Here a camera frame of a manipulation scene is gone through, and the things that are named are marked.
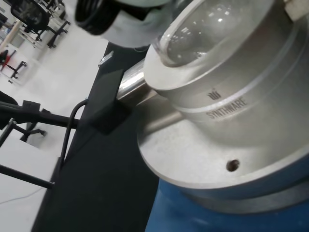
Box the black bench cloth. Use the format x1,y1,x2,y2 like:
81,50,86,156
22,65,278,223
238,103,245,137
30,41,160,232

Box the heater with blue base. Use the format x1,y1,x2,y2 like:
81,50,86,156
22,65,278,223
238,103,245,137
88,0,309,232

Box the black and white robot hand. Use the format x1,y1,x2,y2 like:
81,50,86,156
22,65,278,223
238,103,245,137
74,0,175,48

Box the black camera tripod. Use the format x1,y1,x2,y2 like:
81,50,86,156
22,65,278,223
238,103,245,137
0,90,81,192

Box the grey tape strip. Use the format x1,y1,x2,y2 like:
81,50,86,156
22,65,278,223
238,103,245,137
98,51,114,67

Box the black office chair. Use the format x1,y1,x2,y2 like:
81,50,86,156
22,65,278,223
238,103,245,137
10,0,71,49

